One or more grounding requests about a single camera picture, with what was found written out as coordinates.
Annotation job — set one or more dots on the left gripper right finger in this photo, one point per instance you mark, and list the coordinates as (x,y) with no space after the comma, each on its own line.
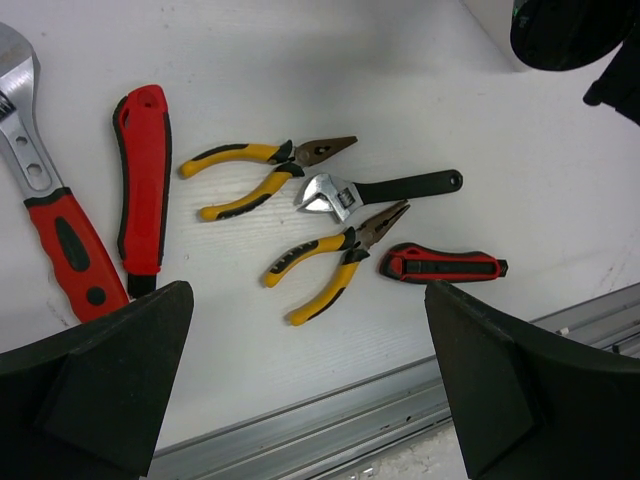
(553,398)

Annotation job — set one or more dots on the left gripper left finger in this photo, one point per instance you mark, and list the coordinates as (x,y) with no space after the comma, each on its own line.
(89,402)

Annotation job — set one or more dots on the red black utility knife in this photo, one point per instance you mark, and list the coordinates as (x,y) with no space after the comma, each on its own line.
(415,264)

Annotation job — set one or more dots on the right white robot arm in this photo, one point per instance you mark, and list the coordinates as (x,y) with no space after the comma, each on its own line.
(563,35)

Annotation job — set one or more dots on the red adjustable wrench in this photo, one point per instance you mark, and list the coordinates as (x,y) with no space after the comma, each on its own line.
(80,263)

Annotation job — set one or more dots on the black adjustable wrench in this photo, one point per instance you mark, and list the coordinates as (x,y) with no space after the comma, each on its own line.
(325,193)

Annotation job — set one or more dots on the yellow pliers upper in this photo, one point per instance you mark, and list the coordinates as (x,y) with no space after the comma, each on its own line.
(246,175)

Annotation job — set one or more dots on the aluminium table frame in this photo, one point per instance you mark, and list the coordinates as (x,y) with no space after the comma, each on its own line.
(321,437)

